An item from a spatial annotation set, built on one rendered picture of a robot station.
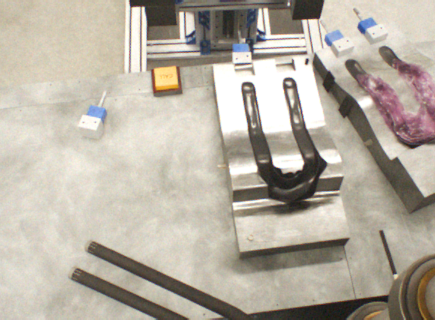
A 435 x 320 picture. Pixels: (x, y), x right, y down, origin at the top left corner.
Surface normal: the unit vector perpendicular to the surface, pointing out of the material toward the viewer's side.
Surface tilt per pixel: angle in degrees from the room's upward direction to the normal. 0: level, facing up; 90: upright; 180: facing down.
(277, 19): 0
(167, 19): 90
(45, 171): 0
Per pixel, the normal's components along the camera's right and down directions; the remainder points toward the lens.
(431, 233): 0.00, -0.44
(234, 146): -0.06, -0.80
